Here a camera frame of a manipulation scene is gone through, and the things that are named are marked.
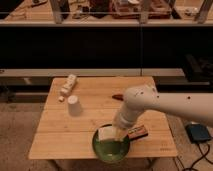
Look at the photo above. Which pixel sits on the white sponge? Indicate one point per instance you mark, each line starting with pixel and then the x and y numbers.
pixel 111 133

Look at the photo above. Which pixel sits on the black power adapter box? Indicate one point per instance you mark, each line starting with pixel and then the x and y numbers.
pixel 198 133

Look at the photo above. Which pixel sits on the dark red small object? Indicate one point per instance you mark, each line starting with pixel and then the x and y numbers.
pixel 118 97

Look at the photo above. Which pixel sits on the white paper cup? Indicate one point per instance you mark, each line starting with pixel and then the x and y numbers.
pixel 74 106

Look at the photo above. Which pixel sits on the green ceramic bowl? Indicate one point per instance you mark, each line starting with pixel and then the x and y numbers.
pixel 109 150

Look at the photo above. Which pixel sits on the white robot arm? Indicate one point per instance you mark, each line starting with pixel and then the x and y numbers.
pixel 197 107

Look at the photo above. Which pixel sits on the brown chocolate bar box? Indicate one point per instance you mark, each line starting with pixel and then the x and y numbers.
pixel 137 132

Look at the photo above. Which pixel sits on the wooden table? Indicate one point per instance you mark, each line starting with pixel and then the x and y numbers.
pixel 62 136

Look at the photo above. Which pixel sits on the grey metal shelf rail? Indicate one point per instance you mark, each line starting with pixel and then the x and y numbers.
pixel 90 72

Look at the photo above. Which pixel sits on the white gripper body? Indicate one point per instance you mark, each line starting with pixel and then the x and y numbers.
pixel 121 123

